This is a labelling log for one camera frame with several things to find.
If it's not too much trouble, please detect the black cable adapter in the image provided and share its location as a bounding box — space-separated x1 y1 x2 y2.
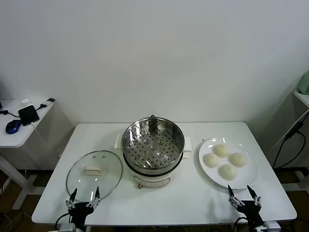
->
36 98 56 110

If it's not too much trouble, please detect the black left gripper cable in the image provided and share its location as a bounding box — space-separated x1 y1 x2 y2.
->
54 212 71 230

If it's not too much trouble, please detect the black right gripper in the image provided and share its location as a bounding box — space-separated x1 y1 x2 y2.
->
228 185 264 225

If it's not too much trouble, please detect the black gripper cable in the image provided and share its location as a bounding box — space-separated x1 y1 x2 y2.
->
232 217 247 232
54 212 71 230

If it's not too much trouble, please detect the black desk cable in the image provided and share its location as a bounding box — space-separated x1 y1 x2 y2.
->
0 108 19 119

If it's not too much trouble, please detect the black smartphone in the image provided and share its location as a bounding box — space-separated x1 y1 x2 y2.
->
18 105 40 127

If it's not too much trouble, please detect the white steamed baozi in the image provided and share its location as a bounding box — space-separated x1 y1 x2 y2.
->
214 144 230 158
219 164 238 181
204 153 220 168
229 152 248 167

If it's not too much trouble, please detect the black power adapter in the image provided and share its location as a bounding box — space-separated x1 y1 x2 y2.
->
284 122 304 140

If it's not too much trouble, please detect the white side desk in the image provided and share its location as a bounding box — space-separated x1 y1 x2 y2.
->
0 99 56 210

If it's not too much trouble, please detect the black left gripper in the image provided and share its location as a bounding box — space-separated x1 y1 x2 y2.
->
66 186 100 230

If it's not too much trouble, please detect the glass lid with cream handle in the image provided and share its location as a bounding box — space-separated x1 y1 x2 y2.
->
66 150 124 203

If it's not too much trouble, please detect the black hanging power cable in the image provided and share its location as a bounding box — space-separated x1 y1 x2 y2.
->
272 130 306 169

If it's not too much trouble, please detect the stainless steel steamer basket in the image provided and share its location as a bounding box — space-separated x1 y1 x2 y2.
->
121 117 185 170

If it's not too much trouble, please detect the white oval plate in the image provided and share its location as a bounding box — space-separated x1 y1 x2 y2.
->
198 137 258 190

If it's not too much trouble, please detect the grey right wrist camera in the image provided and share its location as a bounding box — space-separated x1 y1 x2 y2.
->
255 221 281 232

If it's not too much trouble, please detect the white electric cooking pot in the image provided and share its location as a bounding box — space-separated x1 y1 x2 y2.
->
113 134 193 189

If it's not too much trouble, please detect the white desk with green appliance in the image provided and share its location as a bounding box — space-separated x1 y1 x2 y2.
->
293 88 309 108

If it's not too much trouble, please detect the pale green appliance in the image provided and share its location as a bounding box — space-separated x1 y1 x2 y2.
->
298 70 309 95

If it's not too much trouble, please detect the white phone charging cable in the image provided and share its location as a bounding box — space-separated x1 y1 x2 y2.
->
30 122 48 148

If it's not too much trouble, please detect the white hanging cable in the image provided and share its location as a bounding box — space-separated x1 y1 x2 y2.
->
270 112 309 151

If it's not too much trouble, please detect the blue computer mouse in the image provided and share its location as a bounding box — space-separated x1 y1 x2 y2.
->
5 119 22 134

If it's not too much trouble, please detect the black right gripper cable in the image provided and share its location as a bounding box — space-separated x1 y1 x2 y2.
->
232 217 247 232

